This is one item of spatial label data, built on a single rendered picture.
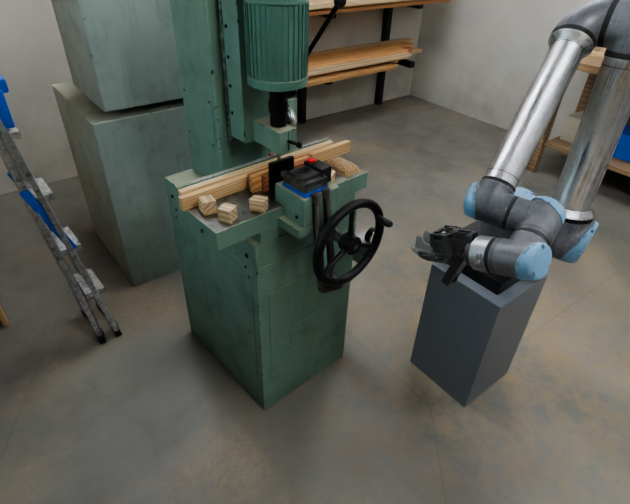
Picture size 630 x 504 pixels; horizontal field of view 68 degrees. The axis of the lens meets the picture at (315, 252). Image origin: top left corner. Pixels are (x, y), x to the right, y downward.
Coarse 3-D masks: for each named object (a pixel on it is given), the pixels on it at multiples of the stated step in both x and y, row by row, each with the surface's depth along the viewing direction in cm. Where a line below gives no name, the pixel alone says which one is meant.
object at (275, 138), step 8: (256, 120) 147; (264, 120) 147; (256, 128) 147; (264, 128) 144; (272, 128) 142; (280, 128) 142; (288, 128) 142; (296, 128) 143; (256, 136) 149; (264, 136) 146; (272, 136) 142; (280, 136) 140; (288, 136) 142; (296, 136) 144; (264, 144) 147; (272, 144) 144; (280, 144) 142; (288, 144) 144; (280, 152) 143
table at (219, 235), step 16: (336, 176) 155; (352, 176) 155; (240, 192) 144; (256, 192) 144; (272, 192) 144; (352, 192) 158; (192, 208) 135; (240, 208) 136; (272, 208) 137; (192, 224) 135; (208, 224) 129; (224, 224) 129; (240, 224) 130; (256, 224) 134; (272, 224) 138; (288, 224) 136; (208, 240) 131; (224, 240) 129; (240, 240) 133
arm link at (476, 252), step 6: (474, 240) 116; (480, 240) 115; (486, 240) 114; (474, 246) 115; (480, 246) 114; (474, 252) 115; (480, 252) 114; (474, 258) 115; (480, 258) 114; (474, 264) 116; (480, 264) 115; (480, 270) 116
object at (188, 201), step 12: (336, 144) 166; (348, 144) 169; (324, 156) 163; (228, 180) 142; (240, 180) 143; (192, 192) 135; (204, 192) 136; (216, 192) 139; (228, 192) 142; (180, 204) 134; (192, 204) 135
